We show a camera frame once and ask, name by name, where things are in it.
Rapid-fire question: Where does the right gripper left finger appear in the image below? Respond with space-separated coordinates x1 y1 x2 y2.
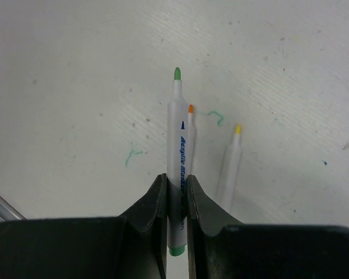
0 174 167 278

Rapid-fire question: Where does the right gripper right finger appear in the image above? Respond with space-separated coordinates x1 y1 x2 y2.
186 176 349 278

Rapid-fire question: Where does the yellow marker pen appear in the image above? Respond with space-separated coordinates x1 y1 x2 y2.
216 124 242 213

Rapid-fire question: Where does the orange marker pen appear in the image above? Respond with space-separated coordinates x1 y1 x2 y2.
187 104 195 175

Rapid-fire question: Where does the green marker pen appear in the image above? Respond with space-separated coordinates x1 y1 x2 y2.
166 67 188 256

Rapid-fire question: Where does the metal rail strip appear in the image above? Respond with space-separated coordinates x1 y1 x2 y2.
0 185 27 221

